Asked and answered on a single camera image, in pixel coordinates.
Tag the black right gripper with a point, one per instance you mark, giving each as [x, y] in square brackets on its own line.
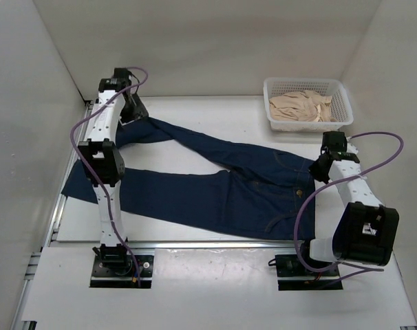
[314, 170]

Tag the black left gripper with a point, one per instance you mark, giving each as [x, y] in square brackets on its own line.
[139, 111]

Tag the dark blue denim trousers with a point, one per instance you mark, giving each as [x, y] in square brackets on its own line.
[260, 193]

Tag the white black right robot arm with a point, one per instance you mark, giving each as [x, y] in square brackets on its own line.
[367, 229]

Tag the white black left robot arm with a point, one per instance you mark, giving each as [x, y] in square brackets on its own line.
[104, 167]

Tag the beige folded cloth in basket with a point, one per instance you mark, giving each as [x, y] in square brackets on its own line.
[301, 106]

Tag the white plastic perforated basket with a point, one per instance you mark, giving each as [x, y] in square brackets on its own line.
[340, 107]

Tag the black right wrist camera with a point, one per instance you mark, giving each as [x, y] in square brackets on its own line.
[333, 142]

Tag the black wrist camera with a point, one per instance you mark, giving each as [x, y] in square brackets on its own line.
[122, 77]
[333, 142]

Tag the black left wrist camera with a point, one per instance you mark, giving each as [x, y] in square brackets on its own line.
[122, 77]

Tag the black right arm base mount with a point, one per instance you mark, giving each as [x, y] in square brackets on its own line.
[292, 276]

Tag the aluminium table edge rail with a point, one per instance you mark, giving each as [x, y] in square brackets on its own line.
[284, 246]

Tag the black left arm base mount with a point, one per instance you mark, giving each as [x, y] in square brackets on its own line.
[114, 267]

